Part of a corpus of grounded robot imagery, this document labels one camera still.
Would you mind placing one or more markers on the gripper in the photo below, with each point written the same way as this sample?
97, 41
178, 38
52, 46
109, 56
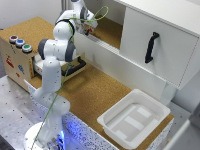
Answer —
87, 24

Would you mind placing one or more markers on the white plastic box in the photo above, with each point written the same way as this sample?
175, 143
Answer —
133, 120

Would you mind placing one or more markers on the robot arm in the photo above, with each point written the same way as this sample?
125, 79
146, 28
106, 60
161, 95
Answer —
51, 76

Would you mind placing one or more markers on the wooden drawer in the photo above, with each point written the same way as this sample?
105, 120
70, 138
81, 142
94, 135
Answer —
37, 69

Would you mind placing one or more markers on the green button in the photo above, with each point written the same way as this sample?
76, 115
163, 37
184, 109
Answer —
26, 47

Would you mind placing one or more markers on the white sliding door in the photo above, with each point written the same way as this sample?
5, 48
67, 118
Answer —
173, 56

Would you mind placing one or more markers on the blue button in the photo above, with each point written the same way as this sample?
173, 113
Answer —
20, 42

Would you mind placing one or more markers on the red button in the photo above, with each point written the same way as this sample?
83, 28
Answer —
13, 38

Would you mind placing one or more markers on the white cabinet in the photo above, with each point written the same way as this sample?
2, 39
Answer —
110, 63

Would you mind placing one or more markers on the wooden drawer box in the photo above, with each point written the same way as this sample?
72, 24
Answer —
33, 28

